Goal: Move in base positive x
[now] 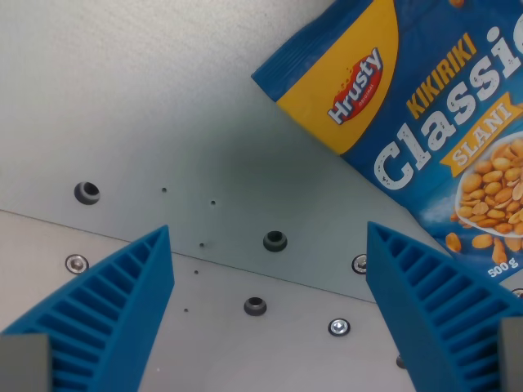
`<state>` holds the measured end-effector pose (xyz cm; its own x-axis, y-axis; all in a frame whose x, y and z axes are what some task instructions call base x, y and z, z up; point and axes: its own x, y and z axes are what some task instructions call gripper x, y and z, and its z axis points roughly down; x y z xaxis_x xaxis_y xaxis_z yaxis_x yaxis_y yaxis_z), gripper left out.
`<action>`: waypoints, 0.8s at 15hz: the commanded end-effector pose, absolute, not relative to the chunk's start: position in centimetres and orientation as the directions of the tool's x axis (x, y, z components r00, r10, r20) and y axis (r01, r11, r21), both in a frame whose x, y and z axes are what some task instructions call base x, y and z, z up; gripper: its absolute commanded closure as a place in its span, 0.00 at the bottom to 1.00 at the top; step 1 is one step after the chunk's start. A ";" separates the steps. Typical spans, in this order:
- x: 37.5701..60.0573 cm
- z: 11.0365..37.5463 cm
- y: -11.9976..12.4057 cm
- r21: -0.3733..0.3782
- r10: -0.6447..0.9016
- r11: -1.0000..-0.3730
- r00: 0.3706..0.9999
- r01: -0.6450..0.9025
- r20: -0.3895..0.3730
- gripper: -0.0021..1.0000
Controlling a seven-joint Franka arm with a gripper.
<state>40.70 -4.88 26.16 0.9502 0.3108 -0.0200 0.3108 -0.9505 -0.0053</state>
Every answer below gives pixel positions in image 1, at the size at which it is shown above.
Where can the silver countersunk screw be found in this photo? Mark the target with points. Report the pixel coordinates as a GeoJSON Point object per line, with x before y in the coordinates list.
{"type": "Point", "coordinates": [339, 327]}
{"type": "Point", "coordinates": [77, 263]}
{"type": "Point", "coordinates": [517, 292]}
{"type": "Point", "coordinates": [360, 264]}

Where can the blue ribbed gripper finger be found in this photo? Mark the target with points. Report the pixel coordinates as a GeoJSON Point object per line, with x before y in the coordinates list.
{"type": "Point", "coordinates": [433, 310]}
{"type": "Point", "coordinates": [102, 310]}

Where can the blue Hrusty peanut bag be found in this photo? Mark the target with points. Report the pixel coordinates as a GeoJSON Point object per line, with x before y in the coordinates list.
{"type": "Point", "coordinates": [425, 106]}

